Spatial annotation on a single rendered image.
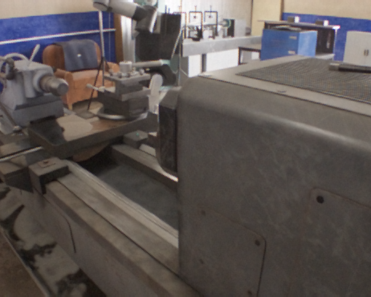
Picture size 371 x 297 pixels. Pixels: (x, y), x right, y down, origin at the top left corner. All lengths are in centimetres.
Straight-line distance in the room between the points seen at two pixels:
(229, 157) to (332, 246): 22
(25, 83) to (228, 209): 145
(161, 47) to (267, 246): 170
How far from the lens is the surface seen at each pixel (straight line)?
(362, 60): 765
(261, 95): 53
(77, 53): 534
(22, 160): 149
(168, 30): 213
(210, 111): 57
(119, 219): 109
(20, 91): 188
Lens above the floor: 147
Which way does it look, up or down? 24 degrees down
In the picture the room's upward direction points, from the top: straight up
